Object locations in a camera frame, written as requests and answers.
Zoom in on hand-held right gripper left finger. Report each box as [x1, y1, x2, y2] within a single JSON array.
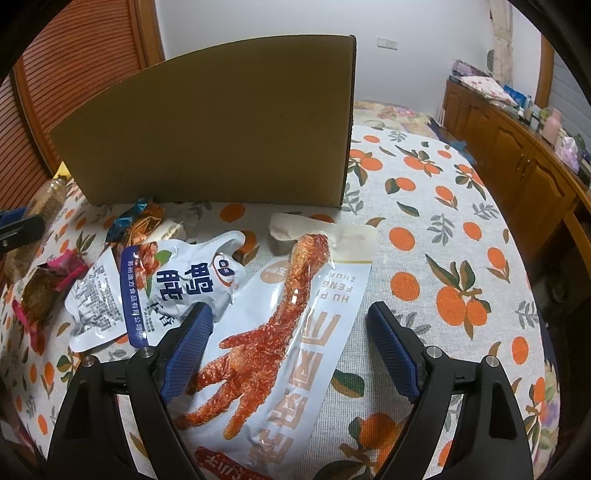
[[46, 302, 215, 480]]

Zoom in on wooden louvred wardrobe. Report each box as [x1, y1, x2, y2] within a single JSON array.
[[0, 0, 167, 213]]

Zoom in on brown cardboard box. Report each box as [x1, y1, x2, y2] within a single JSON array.
[[49, 34, 358, 209]]

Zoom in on small white wrapped candy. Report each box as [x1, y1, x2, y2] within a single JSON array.
[[159, 220, 197, 241]]

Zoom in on clear plastic jar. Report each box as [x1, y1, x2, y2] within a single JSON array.
[[28, 178, 68, 217]]

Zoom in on items on sideboard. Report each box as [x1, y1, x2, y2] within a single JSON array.
[[450, 60, 513, 104]]

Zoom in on pink wrapped brown cake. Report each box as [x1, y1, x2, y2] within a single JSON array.
[[14, 251, 88, 324]]

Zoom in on wooden cabinet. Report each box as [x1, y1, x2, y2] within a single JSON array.
[[443, 78, 591, 259]]

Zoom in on white blue duck snack packet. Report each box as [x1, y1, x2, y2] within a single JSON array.
[[65, 231, 247, 352]]

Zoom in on blue plastic bag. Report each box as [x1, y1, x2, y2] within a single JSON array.
[[427, 115, 467, 148]]

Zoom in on purple toiletry pack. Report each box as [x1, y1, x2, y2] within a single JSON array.
[[558, 136, 580, 169]]

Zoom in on white chicken foot snack packet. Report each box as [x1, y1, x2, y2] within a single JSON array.
[[175, 212, 378, 480]]

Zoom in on floral blanket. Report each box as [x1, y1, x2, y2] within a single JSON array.
[[353, 99, 444, 137]]

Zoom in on patterned curtain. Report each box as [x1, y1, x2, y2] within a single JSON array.
[[489, 0, 515, 79]]

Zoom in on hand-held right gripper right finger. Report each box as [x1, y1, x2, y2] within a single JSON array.
[[366, 301, 536, 480]]

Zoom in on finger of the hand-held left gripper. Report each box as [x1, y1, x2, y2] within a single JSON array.
[[0, 215, 47, 254]]

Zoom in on blue foil snack packet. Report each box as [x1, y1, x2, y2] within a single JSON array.
[[105, 198, 154, 243]]

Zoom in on orange print tablecloth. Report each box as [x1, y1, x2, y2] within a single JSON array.
[[0, 122, 561, 480]]

